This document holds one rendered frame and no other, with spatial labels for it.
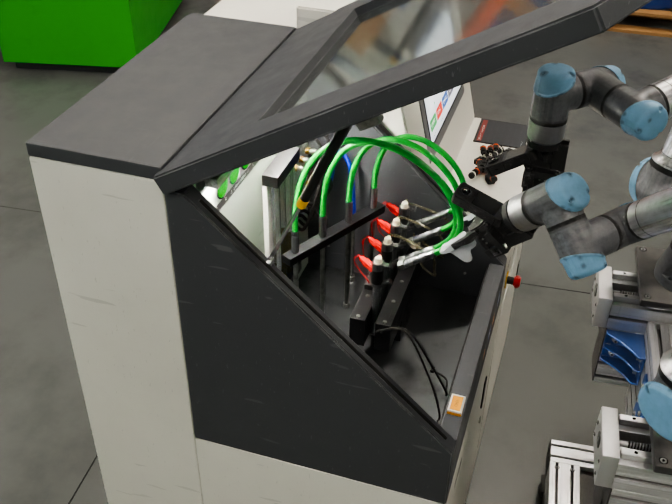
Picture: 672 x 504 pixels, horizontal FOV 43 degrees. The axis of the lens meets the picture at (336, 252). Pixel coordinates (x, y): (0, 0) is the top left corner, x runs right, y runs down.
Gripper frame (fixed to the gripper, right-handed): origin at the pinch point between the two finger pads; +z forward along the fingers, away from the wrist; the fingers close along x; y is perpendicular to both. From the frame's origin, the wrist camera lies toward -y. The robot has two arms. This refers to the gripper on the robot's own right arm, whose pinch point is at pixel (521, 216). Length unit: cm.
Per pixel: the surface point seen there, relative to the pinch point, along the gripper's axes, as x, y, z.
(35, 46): 253, -318, 105
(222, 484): -47, -55, 58
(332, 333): -46, -29, 4
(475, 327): -7.5, -5.9, 28.0
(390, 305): -9.7, -26.2, 24.9
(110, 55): 264, -273, 109
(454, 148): 63, -26, 21
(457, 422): -38.2, -3.9, 27.9
